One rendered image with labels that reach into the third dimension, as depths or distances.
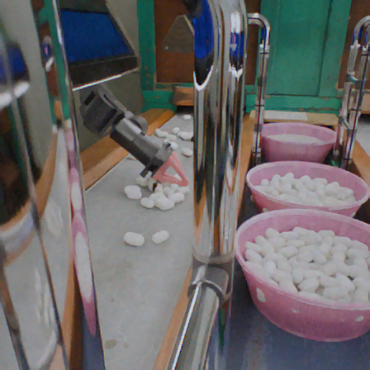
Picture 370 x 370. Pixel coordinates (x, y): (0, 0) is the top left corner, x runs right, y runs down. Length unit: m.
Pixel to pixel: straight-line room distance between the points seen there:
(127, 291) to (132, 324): 0.07
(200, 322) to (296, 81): 1.44
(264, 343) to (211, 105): 0.45
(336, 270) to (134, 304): 0.32
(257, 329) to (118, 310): 0.21
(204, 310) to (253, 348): 0.39
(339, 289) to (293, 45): 1.13
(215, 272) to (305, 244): 0.50
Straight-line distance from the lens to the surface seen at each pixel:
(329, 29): 1.55
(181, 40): 0.78
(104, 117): 0.81
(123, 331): 0.49
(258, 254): 0.61
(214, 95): 0.16
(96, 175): 0.93
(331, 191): 0.90
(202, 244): 0.19
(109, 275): 0.58
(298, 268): 0.60
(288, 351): 0.56
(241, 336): 0.57
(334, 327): 0.56
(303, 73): 1.56
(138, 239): 0.62
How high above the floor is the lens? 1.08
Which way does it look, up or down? 24 degrees down
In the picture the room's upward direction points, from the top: straight up
